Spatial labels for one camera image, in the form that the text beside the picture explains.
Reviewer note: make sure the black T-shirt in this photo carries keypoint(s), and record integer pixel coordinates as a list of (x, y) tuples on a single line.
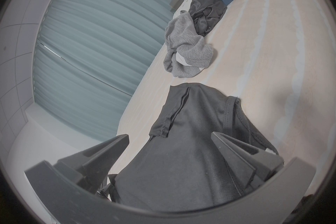
[(183, 165)]

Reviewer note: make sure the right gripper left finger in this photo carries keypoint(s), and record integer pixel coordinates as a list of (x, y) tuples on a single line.
[(94, 165)]

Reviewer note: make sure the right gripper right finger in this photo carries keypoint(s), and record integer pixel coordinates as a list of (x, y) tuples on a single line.
[(249, 165)]

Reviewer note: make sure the grey garment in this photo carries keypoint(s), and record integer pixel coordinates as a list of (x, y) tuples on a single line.
[(189, 47)]

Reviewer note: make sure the bed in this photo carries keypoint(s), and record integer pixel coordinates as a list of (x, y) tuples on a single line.
[(262, 60)]

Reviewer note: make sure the black shiny garment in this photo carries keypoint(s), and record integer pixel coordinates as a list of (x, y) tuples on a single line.
[(207, 13)]

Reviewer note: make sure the grey bedside table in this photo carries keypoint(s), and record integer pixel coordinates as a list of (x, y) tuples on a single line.
[(177, 0)]

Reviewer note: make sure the blue-green curtain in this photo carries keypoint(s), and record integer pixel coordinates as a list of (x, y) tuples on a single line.
[(91, 47)]

